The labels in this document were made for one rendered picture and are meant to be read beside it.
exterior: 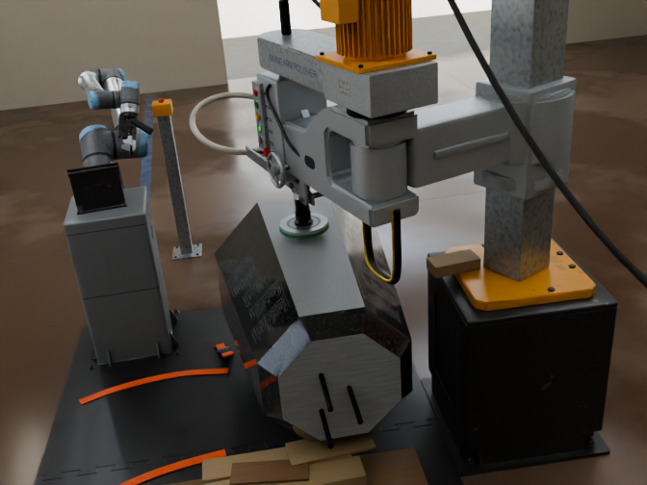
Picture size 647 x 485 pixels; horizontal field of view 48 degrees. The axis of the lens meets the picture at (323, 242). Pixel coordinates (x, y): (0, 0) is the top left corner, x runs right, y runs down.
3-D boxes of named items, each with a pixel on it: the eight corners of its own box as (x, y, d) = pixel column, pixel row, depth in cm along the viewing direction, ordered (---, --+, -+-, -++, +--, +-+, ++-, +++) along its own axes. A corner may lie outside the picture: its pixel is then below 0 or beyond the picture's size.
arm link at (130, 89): (139, 85, 369) (142, 79, 360) (138, 109, 368) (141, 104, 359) (119, 83, 366) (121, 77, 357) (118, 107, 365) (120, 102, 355)
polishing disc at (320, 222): (283, 238, 311) (282, 235, 311) (276, 218, 330) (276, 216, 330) (331, 231, 314) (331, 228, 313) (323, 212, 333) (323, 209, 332)
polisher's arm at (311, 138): (421, 242, 256) (420, 106, 235) (365, 260, 247) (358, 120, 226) (323, 181, 316) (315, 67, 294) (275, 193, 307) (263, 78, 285)
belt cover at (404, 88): (438, 114, 231) (438, 61, 223) (371, 130, 221) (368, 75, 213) (303, 64, 308) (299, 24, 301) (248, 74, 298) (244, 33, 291)
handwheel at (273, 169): (304, 188, 292) (301, 152, 286) (282, 193, 288) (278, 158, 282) (288, 177, 304) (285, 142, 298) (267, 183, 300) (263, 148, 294)
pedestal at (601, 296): (548, 364, 368) (558, 232, 335) (610, 454, 309) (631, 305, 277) (420, 382, 362) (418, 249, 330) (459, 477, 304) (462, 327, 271)
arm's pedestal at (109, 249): (88, 373, 389) (50, 230, 351) (95, 325, 433) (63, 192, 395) (181, 358, 396) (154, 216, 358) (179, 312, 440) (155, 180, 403)
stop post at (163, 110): (201, 244, 522) (177, 95, 474) (201, 257, 504) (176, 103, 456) (173, 247, 520) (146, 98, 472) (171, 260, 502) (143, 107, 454)
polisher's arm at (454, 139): (524, 132, 300) (527, 71, 289) (589, 153, 273) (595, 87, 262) (372, 173, 269) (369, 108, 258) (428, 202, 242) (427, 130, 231)
